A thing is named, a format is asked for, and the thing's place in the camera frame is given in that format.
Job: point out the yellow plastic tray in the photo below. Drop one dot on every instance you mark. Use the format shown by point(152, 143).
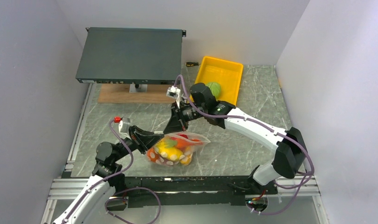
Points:
point(226, 73)

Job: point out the orange carrot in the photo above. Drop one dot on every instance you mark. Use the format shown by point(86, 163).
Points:
point(182, 144)

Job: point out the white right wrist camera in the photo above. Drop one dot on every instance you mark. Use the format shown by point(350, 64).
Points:
point(175, 93)

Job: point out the orange pumpkin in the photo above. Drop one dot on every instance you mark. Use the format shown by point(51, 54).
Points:
point(153, 156)

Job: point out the dark green rack server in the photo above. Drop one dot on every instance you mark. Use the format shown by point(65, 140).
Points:
point(131, 56)

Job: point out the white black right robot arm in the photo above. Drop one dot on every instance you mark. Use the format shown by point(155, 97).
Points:
point(287, 145)

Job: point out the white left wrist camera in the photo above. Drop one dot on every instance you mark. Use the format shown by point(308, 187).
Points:
point(124, 124)

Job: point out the green cabbage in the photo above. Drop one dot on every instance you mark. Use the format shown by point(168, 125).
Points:
point(215, 89)

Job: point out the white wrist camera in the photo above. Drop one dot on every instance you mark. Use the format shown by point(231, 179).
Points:
point(124, 124)
point(175, 93)

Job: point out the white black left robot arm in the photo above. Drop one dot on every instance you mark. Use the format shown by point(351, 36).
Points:
point(107, 182)

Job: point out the clear spotted zip top bag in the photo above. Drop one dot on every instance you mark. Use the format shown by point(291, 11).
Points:
point(190, 150)

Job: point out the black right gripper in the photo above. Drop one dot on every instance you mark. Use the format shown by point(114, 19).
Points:
point(175, 124)

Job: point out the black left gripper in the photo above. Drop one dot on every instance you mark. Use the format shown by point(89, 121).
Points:
point(142, 139)

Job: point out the wooden board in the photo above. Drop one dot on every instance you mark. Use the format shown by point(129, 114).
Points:
point(119, 94)

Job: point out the metal server stand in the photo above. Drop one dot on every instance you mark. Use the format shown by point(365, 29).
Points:
point(138, 88)

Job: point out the aluminium frame rail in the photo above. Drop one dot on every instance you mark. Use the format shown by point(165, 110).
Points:
point(285, 189)

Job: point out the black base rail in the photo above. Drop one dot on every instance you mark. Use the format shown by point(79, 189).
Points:
point(193, 190)

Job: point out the yellow bell pepper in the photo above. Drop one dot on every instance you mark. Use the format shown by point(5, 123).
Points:
point(186, 160)

